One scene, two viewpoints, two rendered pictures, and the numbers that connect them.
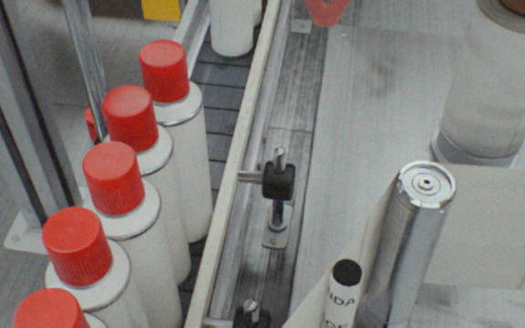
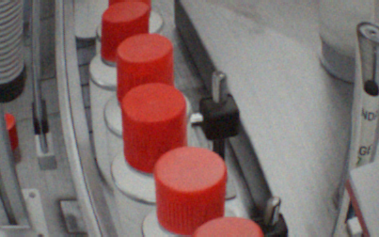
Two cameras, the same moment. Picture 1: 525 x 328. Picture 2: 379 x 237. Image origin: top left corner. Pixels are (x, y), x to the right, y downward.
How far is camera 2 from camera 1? 24 cm
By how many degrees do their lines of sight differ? 19
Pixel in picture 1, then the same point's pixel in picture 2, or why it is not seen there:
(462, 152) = (347, 57)
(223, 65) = (91, 45)
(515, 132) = not seen: hidden behind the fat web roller
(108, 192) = (154, 76)
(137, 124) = (142, 24)
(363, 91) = (242, 32)
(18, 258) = not seen: outside the picture
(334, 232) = (289, 151)
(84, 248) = (181, 112)
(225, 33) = (92, 14)
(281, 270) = (242, 213)
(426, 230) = not seen: outside the picture
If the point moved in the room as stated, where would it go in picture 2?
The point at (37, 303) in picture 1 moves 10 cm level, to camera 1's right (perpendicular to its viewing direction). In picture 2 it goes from (173, 163) to (339, 110)
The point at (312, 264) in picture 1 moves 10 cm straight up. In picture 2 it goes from (283, 181) to (293, 87)
